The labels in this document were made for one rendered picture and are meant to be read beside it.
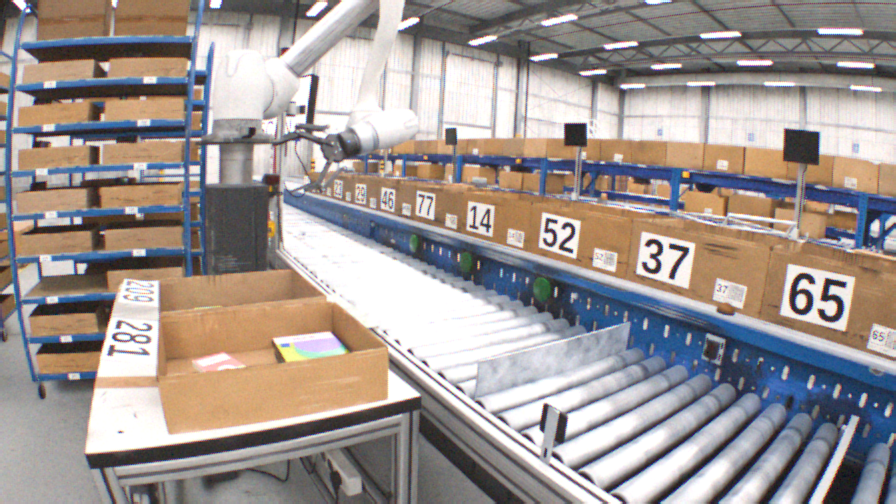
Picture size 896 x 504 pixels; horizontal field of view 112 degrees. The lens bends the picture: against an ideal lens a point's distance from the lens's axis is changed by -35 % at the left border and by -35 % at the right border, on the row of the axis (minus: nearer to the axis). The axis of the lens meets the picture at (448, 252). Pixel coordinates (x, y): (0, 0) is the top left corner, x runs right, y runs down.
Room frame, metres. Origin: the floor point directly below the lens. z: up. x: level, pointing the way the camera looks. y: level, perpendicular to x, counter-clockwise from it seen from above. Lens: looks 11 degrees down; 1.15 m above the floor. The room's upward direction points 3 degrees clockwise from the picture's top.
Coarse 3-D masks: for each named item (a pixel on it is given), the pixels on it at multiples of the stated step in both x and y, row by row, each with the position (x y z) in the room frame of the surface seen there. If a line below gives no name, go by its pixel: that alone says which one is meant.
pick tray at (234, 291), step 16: (256, 272) 1.14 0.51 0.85; (272, 272) 1.17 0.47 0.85; (288, 272) 1.19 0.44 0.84; (160, 288) 0.98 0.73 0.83; (176, 288) 1.01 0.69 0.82; (192, 288) 1.04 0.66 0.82; (208, 288) 1.06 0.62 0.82; (224, 288) 1.09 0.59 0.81; (240, 288) 1.11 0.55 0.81; (256, 288) 1.14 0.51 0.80; (272, 288) 1.17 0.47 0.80; (288, 288) 1.19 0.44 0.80; (304, 288) 1.11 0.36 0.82; (160, 304) 0.89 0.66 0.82; (176, 304) 1.01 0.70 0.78; (192, 304) 1.03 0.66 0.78; (208, 304) 1.06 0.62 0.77; (224, 304) 1.08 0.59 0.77; (240, 304) 1.11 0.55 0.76; (256, 304) 0.88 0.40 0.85; (272, 304) 0.90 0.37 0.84; (288, 304) 0.92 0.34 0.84
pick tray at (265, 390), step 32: (160, 320) 0.72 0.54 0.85; (192, 320) 0.77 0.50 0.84; (224, 320) 0.81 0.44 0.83; (256, 320) 0.85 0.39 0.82; (288, 320) 0.89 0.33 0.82; (320, 320) 0.93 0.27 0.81; (352, 320) 0.85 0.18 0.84; (160, 352) 0.63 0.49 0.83; (192, 352) 0.77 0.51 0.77; (256, 352) 0.83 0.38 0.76; (352, 352) 0.68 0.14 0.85; (384, 352) 0.71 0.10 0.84; (160, 384) 0.51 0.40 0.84; (192, 384) 0.53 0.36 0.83; (224, 384) 0.56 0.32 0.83; (256, 384) 0.59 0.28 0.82; (288, 384) 0.61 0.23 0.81; (320, 384) 0.64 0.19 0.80; (352, 384) 0.67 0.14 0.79; (384, 384) 0.71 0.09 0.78; (192, 416) 0.53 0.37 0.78; (224, 416) 0.56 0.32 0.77; (256, 416) 0.58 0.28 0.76; (288, 416) 0.61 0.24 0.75
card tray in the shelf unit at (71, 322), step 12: (96, 300) 1.88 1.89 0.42; (36, 312) 1.57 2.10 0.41; (72, 312) 1.79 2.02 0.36; (84, 312) 1.84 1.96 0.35; (96, 312) 1.67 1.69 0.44; (36, 324) 1.47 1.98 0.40; (48, 324) 1.51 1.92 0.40; (60, 324) 1.54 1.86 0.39; (72, 324) 1.58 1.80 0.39; (84, 324) 1.62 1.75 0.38; (96, 324) 1.66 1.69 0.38
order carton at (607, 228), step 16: (544, 208) 1.41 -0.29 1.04; (560, 208) 1.36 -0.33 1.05; (576, 208) 1.58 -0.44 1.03; (592, 208) 1.61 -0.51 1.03; (608, 208) 1.55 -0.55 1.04; (592, 224) 1.25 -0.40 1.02; (608, 224) 1.20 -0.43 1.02; (624, 224) 1.16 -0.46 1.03; (592, 240) 1.24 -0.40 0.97; (608, 240) 1.20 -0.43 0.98; (624, 240) 1.15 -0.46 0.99; (544, 256) 1.40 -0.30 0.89; (560, 256) 1.34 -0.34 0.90; (576, 256) 1.29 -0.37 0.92; (592, 256) 1.24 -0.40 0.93; (624, 256) 1.15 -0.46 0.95; (608, 272) 1.19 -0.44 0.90; (624, 272) 1.14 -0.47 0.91
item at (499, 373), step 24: (576, 336) 0.91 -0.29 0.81; (600, 336) 0.95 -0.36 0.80; (624, 336) 1.01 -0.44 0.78; (480, 360) 0.77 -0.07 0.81; (504, 360) 0.80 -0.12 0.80; (528, 360) 0.83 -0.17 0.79; (552, 360) 0.87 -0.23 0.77; (576, 360) 0.91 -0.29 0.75; (480, 384) 0.77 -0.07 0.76; (504, 384) 0.80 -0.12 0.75
